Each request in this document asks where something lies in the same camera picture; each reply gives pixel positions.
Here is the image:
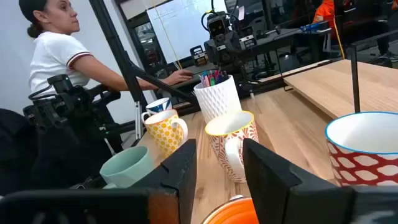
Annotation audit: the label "person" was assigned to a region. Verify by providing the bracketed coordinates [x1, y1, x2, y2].
[18, 0, 194, 103]
[312, 0, 346, 40]

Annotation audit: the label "red lattice mug blue rim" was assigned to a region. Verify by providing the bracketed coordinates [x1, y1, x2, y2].
[325, 111, 398, 187]

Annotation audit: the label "grey desk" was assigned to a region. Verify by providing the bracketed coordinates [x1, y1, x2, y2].
[160, 62, 218, 94]

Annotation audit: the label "black machine with cables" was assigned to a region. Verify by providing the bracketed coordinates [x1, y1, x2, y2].
[23, 73, 125, 156]

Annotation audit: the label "wooden shelf riser black legs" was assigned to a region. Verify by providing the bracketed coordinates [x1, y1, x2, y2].
[283, 43, 398, 121]

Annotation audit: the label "blue tool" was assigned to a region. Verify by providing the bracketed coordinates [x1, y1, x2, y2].
[300, 21, 327, 32]

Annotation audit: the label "yellow cable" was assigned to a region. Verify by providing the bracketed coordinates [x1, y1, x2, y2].
[150, 0, 183, 70]

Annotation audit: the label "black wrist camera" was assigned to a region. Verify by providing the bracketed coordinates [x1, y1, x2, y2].
[206, 14, 229, 40]

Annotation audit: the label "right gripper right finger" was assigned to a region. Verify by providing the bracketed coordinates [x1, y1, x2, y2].
[243, 138, 398, 224]

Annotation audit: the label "red floral mug yellow rim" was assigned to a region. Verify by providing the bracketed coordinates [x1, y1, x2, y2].
[204, 110, 259, 184]

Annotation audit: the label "yellow dotted white mug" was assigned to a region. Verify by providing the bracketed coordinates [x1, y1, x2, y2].
[141, 108, 189, 158]

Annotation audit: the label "blue striped white mug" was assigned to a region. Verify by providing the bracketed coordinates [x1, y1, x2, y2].
[145, 97, 173, 115]

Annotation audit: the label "white textured pen holder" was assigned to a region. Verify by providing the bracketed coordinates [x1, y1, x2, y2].
[193, 74, 243, 124]

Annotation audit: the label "dark work table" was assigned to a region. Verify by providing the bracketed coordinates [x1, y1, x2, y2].
[257, 27, 332, 78]

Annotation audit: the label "black metal table frame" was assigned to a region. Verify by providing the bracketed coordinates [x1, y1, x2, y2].
[88, 0, 206, 147]

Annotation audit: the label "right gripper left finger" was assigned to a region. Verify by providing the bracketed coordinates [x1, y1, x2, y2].
[0, 139, 197, 224]

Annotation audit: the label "mint green faceted mug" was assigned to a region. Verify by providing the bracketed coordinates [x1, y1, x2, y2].
[99, 145, 156, 190]

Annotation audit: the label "orange and white mug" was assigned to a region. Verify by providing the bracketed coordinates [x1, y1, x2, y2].
[200, 194, 259, 224]

